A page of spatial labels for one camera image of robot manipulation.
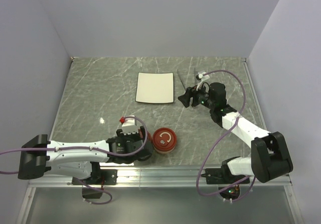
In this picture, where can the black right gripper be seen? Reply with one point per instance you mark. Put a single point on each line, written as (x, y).
(191, 93)

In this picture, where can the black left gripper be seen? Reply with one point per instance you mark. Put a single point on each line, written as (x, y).
(124, 136)

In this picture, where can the metal serving tongs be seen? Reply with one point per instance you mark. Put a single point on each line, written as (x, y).
(184, 80)

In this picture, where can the red container lid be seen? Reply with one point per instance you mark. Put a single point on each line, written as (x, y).
(148, 136)
(164, 136)

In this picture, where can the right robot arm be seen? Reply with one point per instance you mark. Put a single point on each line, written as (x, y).
(269, 158)

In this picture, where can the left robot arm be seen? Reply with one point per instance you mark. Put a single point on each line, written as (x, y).
(82, 160)

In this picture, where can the white round container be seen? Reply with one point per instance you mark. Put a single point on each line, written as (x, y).
(162, 149)

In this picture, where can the white square plate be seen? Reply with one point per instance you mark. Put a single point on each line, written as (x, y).
(155, 88)

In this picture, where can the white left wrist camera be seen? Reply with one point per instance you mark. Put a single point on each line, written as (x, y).
(129, 125)

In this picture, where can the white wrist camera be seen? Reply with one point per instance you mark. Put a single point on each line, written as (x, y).
(129, 125)
(201, 77)

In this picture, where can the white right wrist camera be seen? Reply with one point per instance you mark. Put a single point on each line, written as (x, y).
(201, 77)

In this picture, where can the aluminium frame rail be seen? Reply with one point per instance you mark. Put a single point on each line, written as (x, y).
(130, 176)

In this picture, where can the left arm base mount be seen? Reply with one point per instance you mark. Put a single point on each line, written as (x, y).
(100, 181)

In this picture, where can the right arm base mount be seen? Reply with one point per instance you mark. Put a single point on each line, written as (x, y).
(223, 176)

